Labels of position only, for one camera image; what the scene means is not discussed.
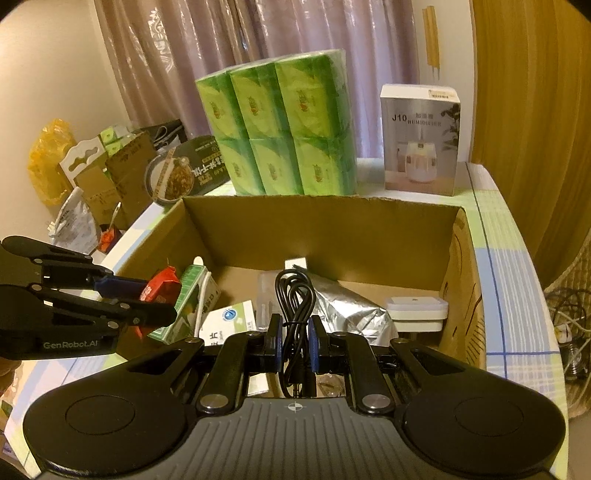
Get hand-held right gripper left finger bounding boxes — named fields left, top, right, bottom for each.
left=122, top=314, right=284, bottom=415

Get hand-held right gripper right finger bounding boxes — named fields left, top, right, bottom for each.
left=308, top=315, right=467, bottom=415

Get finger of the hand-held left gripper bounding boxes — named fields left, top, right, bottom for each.
left=0, top=235, right=155, bottom=301
left=28, top=284, right=179, bottom=339

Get red snack packet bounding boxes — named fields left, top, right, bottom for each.
left=139, top=265, right=182, bottom=340

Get clear plastic case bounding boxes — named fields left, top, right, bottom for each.
left=256, top=271, right=280, bottom=330

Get silver foil bag green print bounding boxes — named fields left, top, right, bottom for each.
left=305, top=272, right=398, bottom=352

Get white barcode medicine box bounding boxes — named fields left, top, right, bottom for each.
left=201, top=300, right=259, bottom=344

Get green carton box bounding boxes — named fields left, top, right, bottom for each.
left=148, top=256, right=218, bottom=344

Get white plug-in night light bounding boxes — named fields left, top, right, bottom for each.
left=385, top=295, right=450, bottom=334

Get large brown cardboard box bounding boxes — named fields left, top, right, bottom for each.
left=108, top=194, right=488, bottom=402

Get checked cloth desktop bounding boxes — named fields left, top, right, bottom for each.
left=0, top=157, right=555, bottom=467

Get silver white plastic bag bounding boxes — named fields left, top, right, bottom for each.
left=50, top=187, right=100, bottom=254

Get low brown carton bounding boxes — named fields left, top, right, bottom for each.
left=74, top=165, right=122, bottom=228

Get tall brown carton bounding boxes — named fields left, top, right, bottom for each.
left=105, top=131, right=158, bottom=230

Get white cardboard insert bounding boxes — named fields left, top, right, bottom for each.
left=58, top=138, right=106, bottom=188

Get dark instant noodle bowl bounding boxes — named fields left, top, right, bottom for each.
left=144, top=135, right=232, bottom=204

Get yellow plastic bag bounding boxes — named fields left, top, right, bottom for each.
left=28, top=119, right=77, bottom=206

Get small green boxes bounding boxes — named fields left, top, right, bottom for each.
left=98, top=124, right=134, bottom=155

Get black paper bag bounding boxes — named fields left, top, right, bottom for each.
left=139, top=119, right=189, bottom=151

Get green tissue multipack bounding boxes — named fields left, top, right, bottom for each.
left=194, top=48, right=358, bottom=197

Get white humidifier box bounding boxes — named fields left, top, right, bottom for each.
left=379, top=83, right=461, bottom=197

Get small black metal device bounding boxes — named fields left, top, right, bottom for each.
left=566, top=344, right=590, bottom=380

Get quilted beige chair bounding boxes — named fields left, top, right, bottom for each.
left=542, top=240, right=591, bottom=421

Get mauve curtain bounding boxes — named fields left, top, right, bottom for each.
left=95, top=0, right=421, bottom=160

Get yellow brown curtain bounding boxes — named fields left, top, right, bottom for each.
left=468, top=0, right=591, bottom=287

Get thin black cable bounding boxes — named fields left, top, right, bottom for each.
left=545, top=286, right=591, bottom=324

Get tangle of cables on floor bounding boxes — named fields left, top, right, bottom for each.
left=551, top=295, right=591, bottom=343

